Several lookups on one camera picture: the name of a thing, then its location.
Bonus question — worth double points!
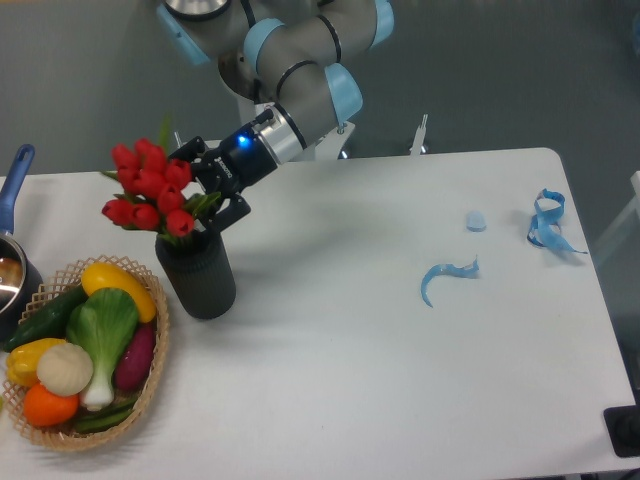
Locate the red tulip bouquet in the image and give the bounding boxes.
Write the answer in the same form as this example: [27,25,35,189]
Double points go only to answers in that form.
[102,116,221,253]

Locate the orange fruit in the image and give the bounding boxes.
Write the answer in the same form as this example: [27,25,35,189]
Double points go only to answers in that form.
[23,383,79,427]

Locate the black device at edge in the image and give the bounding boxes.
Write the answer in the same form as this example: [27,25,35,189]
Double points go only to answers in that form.
[603,405,639,458]

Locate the blue handled saucepan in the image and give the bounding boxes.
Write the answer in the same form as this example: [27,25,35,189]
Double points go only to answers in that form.
[1,144,42,342]

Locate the yellow squash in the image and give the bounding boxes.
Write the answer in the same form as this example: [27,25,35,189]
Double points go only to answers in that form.
[80,262,158,324]

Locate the woven wicker basket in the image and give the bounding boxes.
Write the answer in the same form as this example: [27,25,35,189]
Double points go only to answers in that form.
[2,255,169,452]

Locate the green bean pods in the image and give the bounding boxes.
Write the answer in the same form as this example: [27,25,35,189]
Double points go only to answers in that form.
[73,398,137,434]

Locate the green cucumber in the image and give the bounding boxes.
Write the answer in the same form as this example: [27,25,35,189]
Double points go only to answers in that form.
[3,286,87,352]

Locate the tangled blue ribbon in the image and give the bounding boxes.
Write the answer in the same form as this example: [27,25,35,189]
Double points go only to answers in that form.
[526,188,587,254]

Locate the white object right edge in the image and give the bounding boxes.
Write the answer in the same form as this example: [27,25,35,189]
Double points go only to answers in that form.
[594,171,639,265]

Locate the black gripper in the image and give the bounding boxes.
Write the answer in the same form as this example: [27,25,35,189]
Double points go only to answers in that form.
[168,136,277,233]

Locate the yellow bell pepper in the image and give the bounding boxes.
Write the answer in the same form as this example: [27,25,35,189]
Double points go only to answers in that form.
[6,338,65,388]

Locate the small blue tape piece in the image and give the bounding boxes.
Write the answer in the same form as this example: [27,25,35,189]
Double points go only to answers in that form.
[466,210,487,232]

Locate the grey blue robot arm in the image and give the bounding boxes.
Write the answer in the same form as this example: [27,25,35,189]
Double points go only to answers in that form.
[156,1,394,232]

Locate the purple sweet potato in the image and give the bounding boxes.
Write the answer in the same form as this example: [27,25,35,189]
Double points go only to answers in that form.
[114,325,155,391]

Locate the white garlic bulb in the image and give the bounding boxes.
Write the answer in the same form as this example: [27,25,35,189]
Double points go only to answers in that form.
[36,343,94,397]

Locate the curled blue tape strip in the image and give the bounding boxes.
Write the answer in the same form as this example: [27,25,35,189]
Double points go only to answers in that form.
[420,257,480,308]

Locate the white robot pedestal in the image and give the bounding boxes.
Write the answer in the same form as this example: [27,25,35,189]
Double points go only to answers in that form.
[217,54,321,164]

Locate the green bok choy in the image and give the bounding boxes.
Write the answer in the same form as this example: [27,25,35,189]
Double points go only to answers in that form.
[66,288,139,412]

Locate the dark grey ribbed vase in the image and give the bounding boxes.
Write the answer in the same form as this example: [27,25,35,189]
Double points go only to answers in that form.
[155,230,236,320]

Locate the white metal base frame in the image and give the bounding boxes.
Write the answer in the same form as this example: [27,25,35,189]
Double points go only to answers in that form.
[172,113,430,164]

